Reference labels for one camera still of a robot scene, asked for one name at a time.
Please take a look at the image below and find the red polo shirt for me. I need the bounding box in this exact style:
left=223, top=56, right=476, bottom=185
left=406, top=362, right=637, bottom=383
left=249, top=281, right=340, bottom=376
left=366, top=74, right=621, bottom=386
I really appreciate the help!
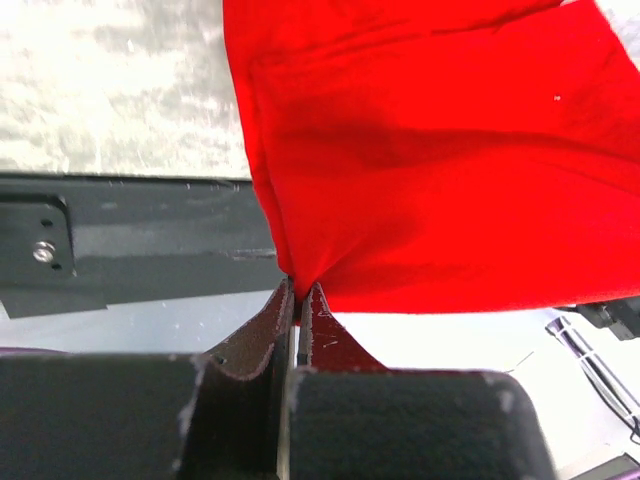
left=223, top=1, right=639, bottom=313

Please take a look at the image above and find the black base beam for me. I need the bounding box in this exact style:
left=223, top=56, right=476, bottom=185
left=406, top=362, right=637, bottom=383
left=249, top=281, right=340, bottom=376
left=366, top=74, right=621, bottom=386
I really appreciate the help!
left=1, top=174, right=282, bottom=319

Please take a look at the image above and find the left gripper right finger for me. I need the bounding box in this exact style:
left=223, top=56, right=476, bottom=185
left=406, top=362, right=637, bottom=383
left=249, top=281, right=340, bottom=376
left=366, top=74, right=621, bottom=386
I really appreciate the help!
left=287, top=286, right=555, bottom=480

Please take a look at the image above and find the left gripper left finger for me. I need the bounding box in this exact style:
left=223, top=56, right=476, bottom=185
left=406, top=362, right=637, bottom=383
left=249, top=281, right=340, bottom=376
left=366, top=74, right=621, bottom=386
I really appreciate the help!
left=1, top=281, right=294, bottom=479

